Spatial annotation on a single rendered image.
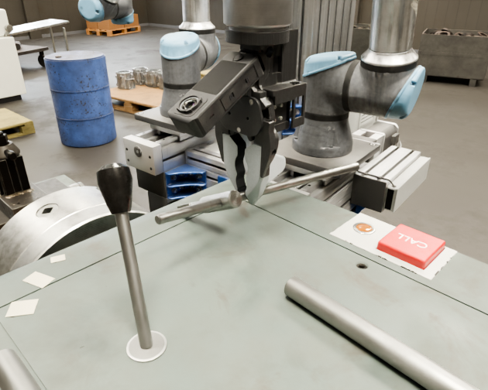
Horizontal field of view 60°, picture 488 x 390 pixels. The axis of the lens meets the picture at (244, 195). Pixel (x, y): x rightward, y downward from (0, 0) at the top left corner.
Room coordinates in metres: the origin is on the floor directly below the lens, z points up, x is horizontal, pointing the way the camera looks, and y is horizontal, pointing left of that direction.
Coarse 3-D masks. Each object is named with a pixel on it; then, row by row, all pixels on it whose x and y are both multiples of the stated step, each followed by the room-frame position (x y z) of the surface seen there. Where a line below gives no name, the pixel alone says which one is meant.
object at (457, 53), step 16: (432, 32) 7.38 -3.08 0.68; (448, 32) 7.12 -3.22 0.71; (464, 32) 7.35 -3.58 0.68; (480, 32) 6.91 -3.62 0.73; (432, 48) 6.82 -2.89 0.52; (448, 48) 6.72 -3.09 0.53; (464, 48) 6.63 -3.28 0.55; (480, 48) 6.54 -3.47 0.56; (432, 64) 6.80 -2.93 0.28; (448, 64) 6.70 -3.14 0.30; (464, 64) 6.61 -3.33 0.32; (480, 64) 6.51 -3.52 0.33
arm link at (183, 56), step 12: (168, 36) 1.32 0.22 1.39; (180, 36) 1.32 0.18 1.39; (192, 36) 1.31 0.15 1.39; (168, 48) 1.27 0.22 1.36; (180, 48) 1.27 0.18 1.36; (192, 48) 1.28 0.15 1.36; (204, 48) 1.37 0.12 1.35; (168, 60) 1.27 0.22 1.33; (180, 60) 1.27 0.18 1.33; (192, 60) 1.28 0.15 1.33; (204, 60) 1.36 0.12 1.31; (168, 72) 1.28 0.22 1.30; (180, 72) 1.27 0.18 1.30; (192, 72) 1.28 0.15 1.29; (180, 84) 1.27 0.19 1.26
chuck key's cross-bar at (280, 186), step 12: (336, 168) 0.57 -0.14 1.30; (348, 168) 0.58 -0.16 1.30; (288, 180) 0.53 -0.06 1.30; (300, 180) 0.53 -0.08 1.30; (312, 180) 0.54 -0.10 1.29; (240, 192) 0.48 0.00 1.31; (264, 192) 0.50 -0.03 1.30; (204, 204) 0.44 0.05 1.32; (216, 204) 0.45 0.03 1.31; (156, 216) 0.39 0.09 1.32; (168, 216) 0.40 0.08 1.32; (180, 216) 0.41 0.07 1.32
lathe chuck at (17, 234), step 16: (64, 192) 0.62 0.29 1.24; (80, 192) 0.62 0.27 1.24; (96, 192) 0.64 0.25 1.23; (32, 208) 0.58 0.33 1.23; (64, 208) 0.57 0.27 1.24; (80, 208) 0.56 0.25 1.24; (16, 224) 0.55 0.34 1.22; (32, 224) 0.54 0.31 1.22; (48, 224) 0.53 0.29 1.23; (0, 240) 0.53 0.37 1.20; (16, 240) 0.52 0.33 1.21; (32, 240) 0.51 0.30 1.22; (0, 256) 0.51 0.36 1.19; (16, 256) 0.49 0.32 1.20; (0, 272) 0.49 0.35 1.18
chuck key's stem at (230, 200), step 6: (228, 192) 0.46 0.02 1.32; (234, 192) 0.45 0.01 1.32; (204, 198) 0.48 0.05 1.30; (210, 198) 0.47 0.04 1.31; (222, 198) 0.45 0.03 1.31; (228, 198) 0.45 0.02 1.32; (234, 198) 0.45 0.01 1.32; (240, 198) 0.46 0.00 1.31; (186, 204) 0.50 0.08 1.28; (192, 204) 0.50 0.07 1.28; (222, 204) 0.45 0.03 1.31; (228, 204) 0.45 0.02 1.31; (234, 204) 0.44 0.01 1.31; (240, 204) 0.45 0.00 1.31; (210, 210) 0.47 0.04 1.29; (216, 210) 0.46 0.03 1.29
